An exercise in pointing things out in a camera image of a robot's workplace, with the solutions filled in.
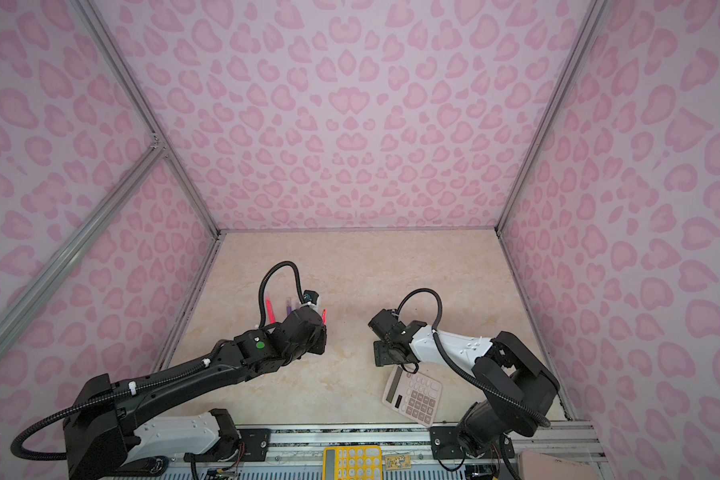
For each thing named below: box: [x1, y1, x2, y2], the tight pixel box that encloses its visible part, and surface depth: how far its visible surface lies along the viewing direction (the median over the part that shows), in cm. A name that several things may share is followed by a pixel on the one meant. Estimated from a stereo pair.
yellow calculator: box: [322, 445, 383, 480], surface depth 71 cm
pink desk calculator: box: [382, 365, 442, 427], surface depth 80 cm
